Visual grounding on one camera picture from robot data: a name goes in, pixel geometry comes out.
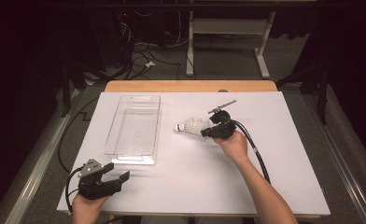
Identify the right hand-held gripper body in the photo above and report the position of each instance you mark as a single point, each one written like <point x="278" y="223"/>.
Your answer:
<point x="228" y="130"/>

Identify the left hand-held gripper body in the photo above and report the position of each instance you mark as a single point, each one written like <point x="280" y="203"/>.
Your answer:
<point x="91" y="188"/>

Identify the person's right hand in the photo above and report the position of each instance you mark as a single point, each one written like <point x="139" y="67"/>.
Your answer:
<point x="235" y="147"/>

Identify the person's left hand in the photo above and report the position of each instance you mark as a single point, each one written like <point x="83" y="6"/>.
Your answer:
<point x="85" y="211"/>

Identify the clear plastic storage bin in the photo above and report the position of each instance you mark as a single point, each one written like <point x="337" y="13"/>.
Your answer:
<point x="134" y="130"/>

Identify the wooden table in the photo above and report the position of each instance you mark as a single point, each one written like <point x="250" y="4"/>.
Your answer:
<point x="187" y="86"/>

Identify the white table cover board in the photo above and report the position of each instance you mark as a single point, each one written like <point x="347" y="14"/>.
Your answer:
<point x="178" y="186"/>

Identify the black metal stand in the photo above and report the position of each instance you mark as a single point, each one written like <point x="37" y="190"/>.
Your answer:
<point x="66" y="90"/>
<point x="322" y="93"/>

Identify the white plug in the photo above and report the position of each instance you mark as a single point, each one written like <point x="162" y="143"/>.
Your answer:
<point x="150" y="64"/>

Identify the dark computer tower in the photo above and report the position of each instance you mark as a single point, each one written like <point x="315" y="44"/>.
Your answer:
<point x="109" y="37"/>

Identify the aluminium rail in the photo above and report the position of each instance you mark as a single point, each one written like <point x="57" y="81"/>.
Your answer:
<point x="340" y="161"/>
<point x="38" y="168"/>

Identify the white metal desk frame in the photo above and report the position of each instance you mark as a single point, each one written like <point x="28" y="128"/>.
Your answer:
<point x="228" y="26"/>

